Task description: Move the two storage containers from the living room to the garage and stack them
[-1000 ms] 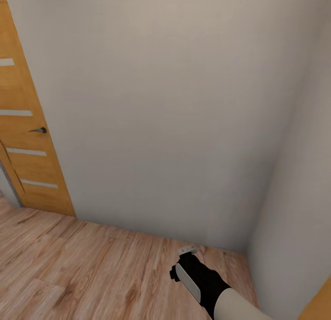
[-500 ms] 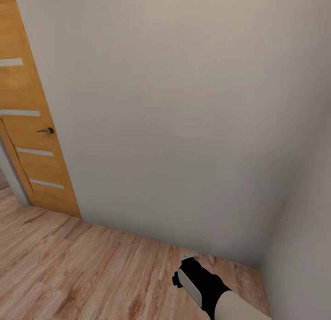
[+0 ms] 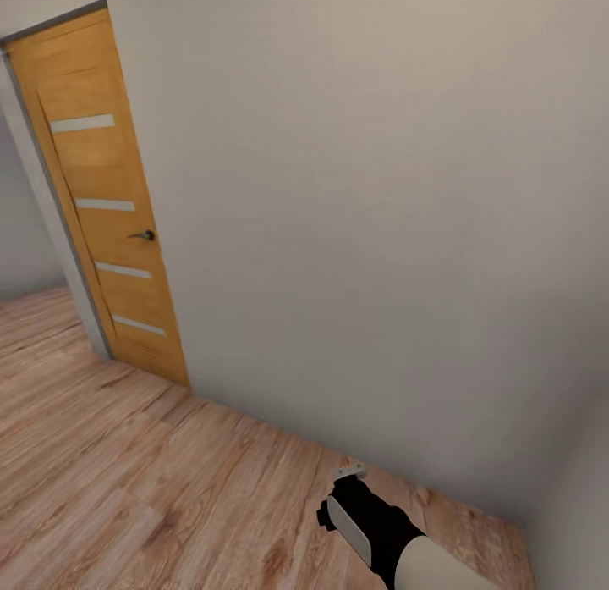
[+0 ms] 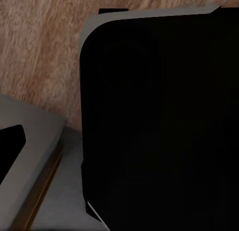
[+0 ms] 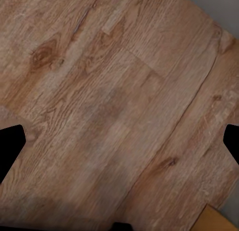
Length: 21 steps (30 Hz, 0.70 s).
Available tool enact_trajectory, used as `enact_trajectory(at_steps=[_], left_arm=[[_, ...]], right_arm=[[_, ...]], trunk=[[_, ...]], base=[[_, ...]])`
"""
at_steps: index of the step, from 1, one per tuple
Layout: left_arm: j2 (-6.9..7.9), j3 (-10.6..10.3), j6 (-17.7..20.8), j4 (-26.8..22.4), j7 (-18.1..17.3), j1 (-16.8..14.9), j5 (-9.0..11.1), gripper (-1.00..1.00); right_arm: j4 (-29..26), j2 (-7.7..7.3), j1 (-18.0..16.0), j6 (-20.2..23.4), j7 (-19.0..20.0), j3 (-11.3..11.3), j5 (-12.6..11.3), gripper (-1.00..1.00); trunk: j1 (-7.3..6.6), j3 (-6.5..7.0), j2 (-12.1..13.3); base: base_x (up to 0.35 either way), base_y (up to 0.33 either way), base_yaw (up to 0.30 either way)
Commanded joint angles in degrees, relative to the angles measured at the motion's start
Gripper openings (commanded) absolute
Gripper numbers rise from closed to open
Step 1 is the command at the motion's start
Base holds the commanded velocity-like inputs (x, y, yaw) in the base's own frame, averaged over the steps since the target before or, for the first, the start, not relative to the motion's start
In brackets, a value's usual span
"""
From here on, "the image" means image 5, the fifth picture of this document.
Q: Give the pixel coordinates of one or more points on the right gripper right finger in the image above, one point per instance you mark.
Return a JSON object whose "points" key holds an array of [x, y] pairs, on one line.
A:
{"points": [[231, 140]]}

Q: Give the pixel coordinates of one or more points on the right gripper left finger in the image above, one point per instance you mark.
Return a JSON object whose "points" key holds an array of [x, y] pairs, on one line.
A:
{"points": [[12, 140]]}

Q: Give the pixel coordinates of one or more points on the door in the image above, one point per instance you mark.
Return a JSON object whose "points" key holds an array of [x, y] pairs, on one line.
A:
{"points": [[212, 220]]}

